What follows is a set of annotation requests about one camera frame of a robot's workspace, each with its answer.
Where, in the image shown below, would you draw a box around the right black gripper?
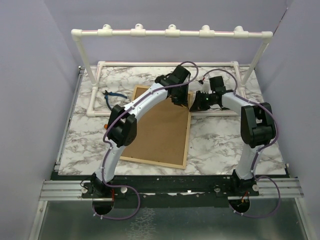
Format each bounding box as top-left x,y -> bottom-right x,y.
188,90 -> 213,113

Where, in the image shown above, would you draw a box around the wooden picture frame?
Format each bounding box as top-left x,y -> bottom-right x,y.
120,98 -> 191,169

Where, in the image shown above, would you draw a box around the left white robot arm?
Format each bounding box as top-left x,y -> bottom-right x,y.
93,64 -> 192,198

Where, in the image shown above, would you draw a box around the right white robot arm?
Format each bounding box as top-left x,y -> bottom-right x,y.
189,76 -> 278,196

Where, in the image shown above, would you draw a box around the white PVC pipe rack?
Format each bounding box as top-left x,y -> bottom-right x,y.
71,23 -> 274,117

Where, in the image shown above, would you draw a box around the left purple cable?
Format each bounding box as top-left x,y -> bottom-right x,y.
92,61 -> 200,220

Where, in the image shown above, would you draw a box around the blue handled pliers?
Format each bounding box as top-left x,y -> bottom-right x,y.
102,90 -> 128,111

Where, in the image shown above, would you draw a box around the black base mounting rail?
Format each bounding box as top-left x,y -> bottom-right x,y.
81,174 -> 259,209

